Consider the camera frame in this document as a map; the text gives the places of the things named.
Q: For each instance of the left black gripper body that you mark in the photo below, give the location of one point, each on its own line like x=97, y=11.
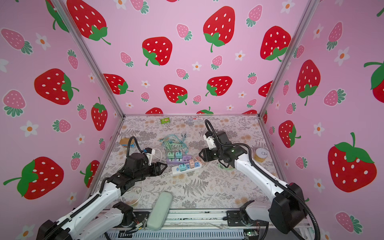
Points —
x=147, y=171

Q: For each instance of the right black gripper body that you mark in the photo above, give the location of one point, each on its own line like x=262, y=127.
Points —
x=214, y=153

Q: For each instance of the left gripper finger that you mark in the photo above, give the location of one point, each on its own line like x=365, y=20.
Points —
x=160, y=170
x=158, y=164

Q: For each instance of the pink charger plug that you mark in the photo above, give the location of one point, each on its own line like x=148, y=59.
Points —
x=192, y=164

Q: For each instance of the white blue power strip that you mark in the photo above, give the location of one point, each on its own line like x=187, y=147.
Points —
x=176, y=172

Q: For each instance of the green charger plug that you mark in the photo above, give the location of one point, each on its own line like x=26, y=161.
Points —
x=171, y=155

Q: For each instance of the teal charger plug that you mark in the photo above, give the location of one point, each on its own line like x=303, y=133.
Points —
x=178, y=155
x=182, y=167

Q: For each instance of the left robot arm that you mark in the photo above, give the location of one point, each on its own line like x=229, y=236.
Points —
x=103, y=210

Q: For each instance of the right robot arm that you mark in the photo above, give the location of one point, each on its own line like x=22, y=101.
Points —
x=288, y=207

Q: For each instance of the purple power strip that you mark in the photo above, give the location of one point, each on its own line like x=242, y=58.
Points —
x=184, y=160

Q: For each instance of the yellow tape roll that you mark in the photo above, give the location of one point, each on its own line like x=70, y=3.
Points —
x=260, y=155

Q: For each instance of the green snack packet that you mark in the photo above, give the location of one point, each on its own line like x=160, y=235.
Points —
x=165, y=120

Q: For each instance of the pale green oblong case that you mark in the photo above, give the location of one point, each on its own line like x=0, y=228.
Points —
x=160, y=211

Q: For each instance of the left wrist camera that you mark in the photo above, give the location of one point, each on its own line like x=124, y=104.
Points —
x=149, y=152

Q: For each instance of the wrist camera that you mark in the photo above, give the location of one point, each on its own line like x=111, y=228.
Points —
x=210, y=141
x=149, y=152

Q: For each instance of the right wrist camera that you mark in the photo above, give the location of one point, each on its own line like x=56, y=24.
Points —
x=210, y=141

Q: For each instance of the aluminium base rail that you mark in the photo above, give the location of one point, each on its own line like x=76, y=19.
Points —
x=193, y=224

